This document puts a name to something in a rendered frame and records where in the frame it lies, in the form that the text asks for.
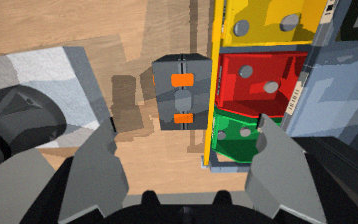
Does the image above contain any yellow bar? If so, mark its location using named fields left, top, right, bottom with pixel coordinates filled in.
left=204, top=0, right=224, bottom=165

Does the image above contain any red bin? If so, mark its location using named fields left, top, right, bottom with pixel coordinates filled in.
left=214, top=51, right=308, bottom=118

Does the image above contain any yellow open bin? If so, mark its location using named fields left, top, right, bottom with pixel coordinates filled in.
left=220, top=0, right=327, bottom=47

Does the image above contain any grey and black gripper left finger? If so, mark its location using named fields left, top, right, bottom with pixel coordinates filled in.
left=19, top=117, right=129, bottom=224

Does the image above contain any green open bin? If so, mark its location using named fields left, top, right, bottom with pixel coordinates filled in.
left=210, top=107, right=259, bottom=163

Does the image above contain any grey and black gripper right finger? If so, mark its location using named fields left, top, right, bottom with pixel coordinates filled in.
left=244, top=113, right=358, bottom=224

